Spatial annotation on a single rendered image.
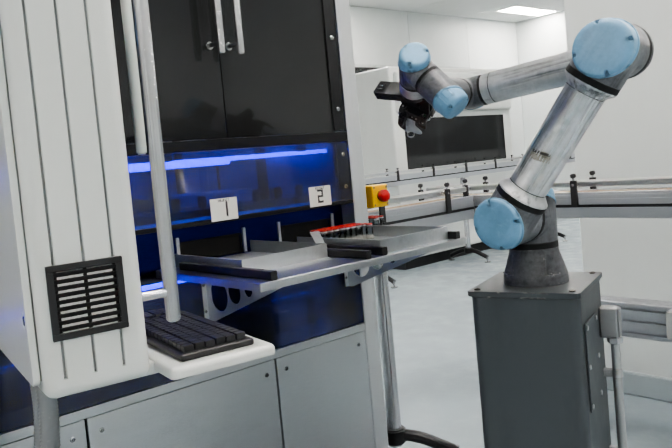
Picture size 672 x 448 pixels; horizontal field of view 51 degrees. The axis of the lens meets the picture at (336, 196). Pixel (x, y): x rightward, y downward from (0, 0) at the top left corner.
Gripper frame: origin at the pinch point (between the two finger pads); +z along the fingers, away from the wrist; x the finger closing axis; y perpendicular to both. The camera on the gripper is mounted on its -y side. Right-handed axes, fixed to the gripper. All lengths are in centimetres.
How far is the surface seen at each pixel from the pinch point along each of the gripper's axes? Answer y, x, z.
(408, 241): 16.5, -30.3, 0.4
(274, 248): -17, -47, 9
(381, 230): 2.8, -23.2, 25.8
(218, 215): -31, -49, -3
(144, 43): -22, -47, -81
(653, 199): 70, 34, 45
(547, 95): -60, 508, 753
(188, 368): 6, -86, -56
